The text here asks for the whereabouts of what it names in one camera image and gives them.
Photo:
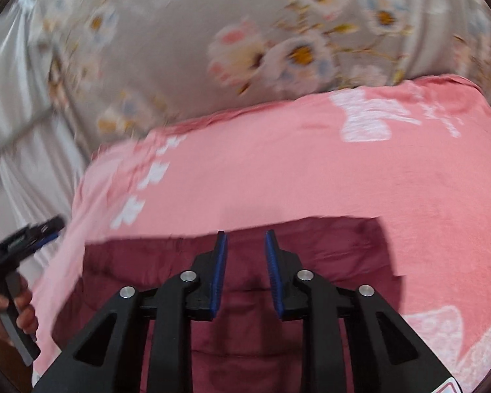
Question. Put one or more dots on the pink printed blanket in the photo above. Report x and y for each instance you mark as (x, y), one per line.
(311, 172)

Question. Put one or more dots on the person's left hand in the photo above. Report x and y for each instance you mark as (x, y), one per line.
(24, 307)

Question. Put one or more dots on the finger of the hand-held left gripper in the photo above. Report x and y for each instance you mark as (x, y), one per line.
(51, 223)
(47, 239)

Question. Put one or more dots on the grey floral bed sheet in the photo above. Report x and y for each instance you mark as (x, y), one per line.
(167, 49)

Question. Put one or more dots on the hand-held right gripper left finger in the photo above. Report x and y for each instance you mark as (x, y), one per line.
(219, 274)

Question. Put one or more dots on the white curtain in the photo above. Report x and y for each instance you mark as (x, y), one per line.
(24, 90)

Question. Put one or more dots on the maroon puffer jacket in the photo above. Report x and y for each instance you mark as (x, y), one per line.
(245, 335)

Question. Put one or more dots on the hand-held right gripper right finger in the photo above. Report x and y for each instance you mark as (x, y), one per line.
(273, 274)

